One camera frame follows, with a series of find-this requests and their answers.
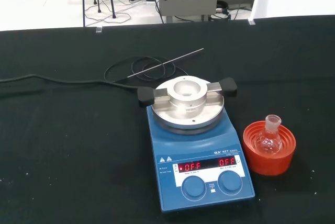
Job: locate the orange ribbed flask stand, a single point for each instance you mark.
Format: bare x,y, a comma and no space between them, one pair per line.
272,165

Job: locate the thin metal probe rod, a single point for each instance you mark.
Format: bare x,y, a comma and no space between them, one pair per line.
167,62

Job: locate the blue base magnetic stirrer heater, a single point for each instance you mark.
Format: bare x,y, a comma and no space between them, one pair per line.
199,145

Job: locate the small clear cloth clip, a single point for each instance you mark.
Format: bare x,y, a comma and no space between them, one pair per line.
251,21
99,29

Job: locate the black bench cloth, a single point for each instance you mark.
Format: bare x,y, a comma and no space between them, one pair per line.
65,143

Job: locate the black tripod pole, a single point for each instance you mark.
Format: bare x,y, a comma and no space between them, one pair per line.
83,1

